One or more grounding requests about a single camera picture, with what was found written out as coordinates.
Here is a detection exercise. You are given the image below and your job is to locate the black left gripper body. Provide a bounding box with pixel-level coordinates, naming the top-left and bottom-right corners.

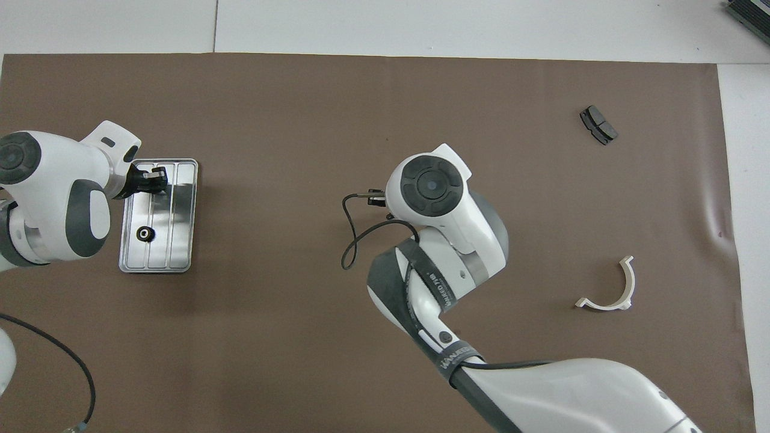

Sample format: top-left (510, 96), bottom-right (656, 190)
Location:
top-left (122, 161), bottom-right (150, 199)

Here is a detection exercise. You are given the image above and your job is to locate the silver metal tray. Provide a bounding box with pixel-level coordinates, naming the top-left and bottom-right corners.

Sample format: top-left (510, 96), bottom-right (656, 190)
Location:
top-left (119, 158), bottom-right (200, 274)

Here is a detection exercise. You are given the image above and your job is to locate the white curved plastic bracket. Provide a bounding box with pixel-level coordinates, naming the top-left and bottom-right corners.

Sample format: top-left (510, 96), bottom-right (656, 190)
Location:
top-left (574, 255), bottom-right (636, 312)

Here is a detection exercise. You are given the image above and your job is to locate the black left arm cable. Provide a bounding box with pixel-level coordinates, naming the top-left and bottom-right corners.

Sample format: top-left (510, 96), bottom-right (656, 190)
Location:
top-left (0, 313), bottom-right (97, 433)

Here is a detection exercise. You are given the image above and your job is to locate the dark grey brake pad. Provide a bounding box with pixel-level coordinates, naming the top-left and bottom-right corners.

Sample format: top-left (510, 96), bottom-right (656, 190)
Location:
top-left (579, 105), bottom-right (619, 146)

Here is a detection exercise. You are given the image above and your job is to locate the brown paper mat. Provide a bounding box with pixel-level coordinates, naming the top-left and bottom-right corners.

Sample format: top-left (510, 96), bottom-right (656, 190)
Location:
top-left (0, 53), bottom-right (757, 433)

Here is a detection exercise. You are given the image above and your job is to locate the dark grey ribbed device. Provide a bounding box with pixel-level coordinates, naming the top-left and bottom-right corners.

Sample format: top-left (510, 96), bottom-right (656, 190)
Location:
top-left (725, 0), bottom-right (770, 46)

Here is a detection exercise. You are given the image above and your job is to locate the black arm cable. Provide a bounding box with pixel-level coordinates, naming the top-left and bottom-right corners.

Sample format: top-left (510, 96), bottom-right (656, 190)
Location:
top-left (341, 191), bottom-right (554, 370)
top-left (0, 313), bottom-right (97, 433)

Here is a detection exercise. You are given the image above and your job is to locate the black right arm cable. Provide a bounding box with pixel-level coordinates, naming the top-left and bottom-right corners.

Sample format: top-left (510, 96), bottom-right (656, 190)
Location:
top-left (341, 191), bottom-right (554, 370)

